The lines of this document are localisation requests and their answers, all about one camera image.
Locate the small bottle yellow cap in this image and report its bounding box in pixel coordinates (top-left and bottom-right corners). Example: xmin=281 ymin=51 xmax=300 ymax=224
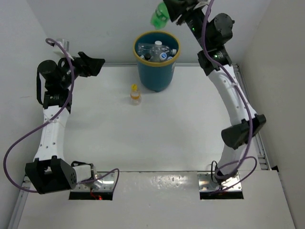
xmin=130 ymin=84 xmax=141 ymax=105

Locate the metal base plate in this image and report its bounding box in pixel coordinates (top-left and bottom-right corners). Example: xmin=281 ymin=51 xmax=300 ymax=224
xmin=71 ymin=172 xmax=116 ymax=193
xmin=197 ymin=172 xmax=242 ymax=193

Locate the blue bin yellow rim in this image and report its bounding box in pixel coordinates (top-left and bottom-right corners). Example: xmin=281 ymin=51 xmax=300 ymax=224
xmin=132 ymin=31 xmax=181 ymax=92

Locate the square clear bottle white cap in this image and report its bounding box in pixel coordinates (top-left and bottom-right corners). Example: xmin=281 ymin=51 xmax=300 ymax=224
xmin=151 ymin=41 xmax=163 ymax=62

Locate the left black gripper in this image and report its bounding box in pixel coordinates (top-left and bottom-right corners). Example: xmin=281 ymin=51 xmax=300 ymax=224
xmin=59 ymin=52 xmax=104 ymax=89

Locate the green plastic bottle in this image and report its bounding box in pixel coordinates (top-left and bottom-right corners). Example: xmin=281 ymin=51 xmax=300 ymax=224
xmin=151 ymin=1 xmax=170 ymax=30

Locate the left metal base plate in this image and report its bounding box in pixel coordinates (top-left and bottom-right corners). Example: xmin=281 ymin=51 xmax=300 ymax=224
xmin=71 ymin=172 xmax=116 ymax=193

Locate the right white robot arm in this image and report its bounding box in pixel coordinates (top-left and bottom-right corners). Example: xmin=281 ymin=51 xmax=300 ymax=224
xmin=164 ymin=0 xmax=266 ymax=183

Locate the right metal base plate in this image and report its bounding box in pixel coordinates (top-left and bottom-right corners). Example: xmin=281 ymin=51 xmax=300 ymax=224
xmin=197 ymin=172 xmax=242 ymax=193

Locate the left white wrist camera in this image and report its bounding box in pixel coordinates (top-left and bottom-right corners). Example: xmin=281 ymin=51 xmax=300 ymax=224
xmin=53 ymin=38 xmax=70 ymax=54

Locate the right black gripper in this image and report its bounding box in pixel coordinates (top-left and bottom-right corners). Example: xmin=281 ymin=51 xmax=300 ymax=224
xmin=164 ymin=0 xmax=209 ymax=50

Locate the small bottle black cap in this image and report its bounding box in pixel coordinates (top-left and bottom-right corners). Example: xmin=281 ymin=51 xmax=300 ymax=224
xmin=143 ymin=53 xmax=152 ymax=61

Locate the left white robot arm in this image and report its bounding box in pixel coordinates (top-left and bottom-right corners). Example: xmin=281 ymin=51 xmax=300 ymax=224
xmin=25 ymin=52 xmax=105 ymax=194

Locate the bottle with blue label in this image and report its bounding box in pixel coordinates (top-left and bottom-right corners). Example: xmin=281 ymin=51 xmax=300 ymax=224
xmin=159 ymin=52 xmax=167 ymax=62

